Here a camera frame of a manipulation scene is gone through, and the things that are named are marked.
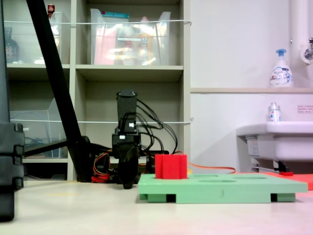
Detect red cross columnar block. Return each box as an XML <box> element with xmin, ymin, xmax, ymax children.
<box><xmin>154</xmin><ymin>153</ymin><xmax>189</xmax><ymax>180</ymax></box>

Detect green shape hole board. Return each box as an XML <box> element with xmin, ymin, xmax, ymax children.
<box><xmin>137</xmin><ymin>172</ymin><xmax>309</xmax><ymax>204</ymax></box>

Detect beige shelf unit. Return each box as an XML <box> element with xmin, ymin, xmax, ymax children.
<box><xmin>0</xmin><ymin>0</ymin><xmax>192</xmax><ymax>182</ymax></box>

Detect black tripod brace bar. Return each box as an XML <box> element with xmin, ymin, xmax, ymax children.
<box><xmin>23</xmin><ymin>139</ymin><xmax>68</xmax><ymax>158</ymax></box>

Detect clear bin with supplies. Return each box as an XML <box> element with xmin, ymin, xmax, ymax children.
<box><xmin>89</xmin><ymin>8</ymin><xmax>172</xmax><ymax>66</ymax></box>

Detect pink capped bottle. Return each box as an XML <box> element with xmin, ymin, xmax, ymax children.
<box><xmin>137</xmin><ymin>16</ymin><xmax>154</xmax><ymax>66</ymax></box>

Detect notched black tripod leg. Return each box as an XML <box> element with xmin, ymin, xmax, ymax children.
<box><xmin>0</xmin><ymin>0</ymin><xmax>25</xmax><ymax>223</ymax></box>

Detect clear plastic bin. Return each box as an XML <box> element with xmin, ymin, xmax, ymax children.
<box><xmin>3</xmin><ymin>11</ymin><xmax>64</xmax><ymax>65</ymax></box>

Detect white sink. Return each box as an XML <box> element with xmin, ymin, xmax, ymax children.
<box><xmin>236</xmin><ymin>121</ymin><xmax>313</xmax><ymax>163</ymax></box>

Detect small clear sanitizer bottle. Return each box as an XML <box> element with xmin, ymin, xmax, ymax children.
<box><xmin>267</xmin><ymin>102</ymin><xmax>282</xmax><ymax>122</ymax></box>

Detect dark glass bottle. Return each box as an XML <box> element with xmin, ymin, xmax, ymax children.
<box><xmin>3</xmin><ymin>26</ymin><xmax>20</xmax><ymax>64</ymax></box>

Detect white blue soap dispenser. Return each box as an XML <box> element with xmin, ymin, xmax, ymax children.
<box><xmin>269</xmin><ymin>48</ymin><xmax>294</xmax><ymax>89</ymax></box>

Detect white cord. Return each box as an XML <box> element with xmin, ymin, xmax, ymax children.
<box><xmin>3</xmin><ymin>19</ymin><xmax>192</xmax><ymax>26</ymax></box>
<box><xmin>9</xmin><ymin>117</ymin><xmax>194</xmax><ymax>124</ymax></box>

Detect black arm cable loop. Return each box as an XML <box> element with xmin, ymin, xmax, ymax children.
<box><xmin>135</xmin><ymin>97</ymin><xmax>179</xmax><ymax>157</ymax></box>

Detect long orange wire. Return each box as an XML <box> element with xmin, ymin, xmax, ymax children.
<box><xmin>168</xmin><ymin>151</ymin><xmax>237</xmax><ymax>175</ymax></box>

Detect clear bin with cables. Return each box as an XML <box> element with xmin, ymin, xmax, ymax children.
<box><xmin>9</xmin><ymin>97</ymin><xmax>69</xmax><ymax>159</ymax></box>

